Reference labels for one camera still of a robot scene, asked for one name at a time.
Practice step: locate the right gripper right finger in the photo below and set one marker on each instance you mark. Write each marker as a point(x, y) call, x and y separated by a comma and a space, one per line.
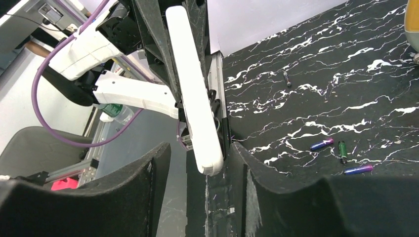
point(269, 205)

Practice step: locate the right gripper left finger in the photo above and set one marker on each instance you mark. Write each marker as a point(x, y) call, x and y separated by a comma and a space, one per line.
point(124, 203)

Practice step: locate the round three-colour drawer box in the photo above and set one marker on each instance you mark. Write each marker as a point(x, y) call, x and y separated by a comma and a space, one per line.
point(411, 26)

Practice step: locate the grey chair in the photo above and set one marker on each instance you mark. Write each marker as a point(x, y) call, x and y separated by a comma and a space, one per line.
point(33, 149)

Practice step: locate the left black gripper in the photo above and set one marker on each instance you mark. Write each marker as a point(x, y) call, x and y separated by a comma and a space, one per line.
point(150, 16)

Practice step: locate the plastic water bottle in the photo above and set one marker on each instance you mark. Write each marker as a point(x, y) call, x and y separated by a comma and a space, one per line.
point(118, 112)

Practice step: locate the white remote with buttons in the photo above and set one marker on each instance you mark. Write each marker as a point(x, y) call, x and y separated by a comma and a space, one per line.
point(203, 135)

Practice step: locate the lower purple battery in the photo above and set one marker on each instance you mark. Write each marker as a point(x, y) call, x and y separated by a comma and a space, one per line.
point(358, 170)

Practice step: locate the green battery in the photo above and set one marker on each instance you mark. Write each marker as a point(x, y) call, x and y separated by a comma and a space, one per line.
point(342, 152)

